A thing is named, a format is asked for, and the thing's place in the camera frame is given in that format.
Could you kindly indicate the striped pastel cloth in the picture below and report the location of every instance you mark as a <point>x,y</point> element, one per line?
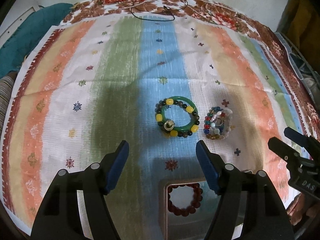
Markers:
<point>75,92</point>

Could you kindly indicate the brown striped pillow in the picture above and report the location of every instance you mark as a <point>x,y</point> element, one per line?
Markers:
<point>6,100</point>

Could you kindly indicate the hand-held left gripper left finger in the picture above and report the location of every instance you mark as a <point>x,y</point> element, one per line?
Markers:
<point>117,166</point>

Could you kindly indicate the green jade bangle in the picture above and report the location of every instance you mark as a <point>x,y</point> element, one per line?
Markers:
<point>181,128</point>

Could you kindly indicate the silver metal tin box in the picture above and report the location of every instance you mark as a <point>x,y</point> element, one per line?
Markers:
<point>163,205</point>

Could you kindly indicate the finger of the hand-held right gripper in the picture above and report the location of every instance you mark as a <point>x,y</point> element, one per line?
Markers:
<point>281,148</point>
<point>297,138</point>

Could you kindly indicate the teal quilted pillow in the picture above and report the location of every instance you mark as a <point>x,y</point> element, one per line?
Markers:
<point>32,30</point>

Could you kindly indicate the mustard yellow hanging garment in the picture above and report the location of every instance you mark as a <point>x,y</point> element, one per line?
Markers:
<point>303,17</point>

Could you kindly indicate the brown floral blanket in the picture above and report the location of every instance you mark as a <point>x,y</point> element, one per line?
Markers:
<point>220,12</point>

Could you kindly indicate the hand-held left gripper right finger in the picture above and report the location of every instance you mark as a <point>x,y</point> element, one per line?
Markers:
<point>207,166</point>

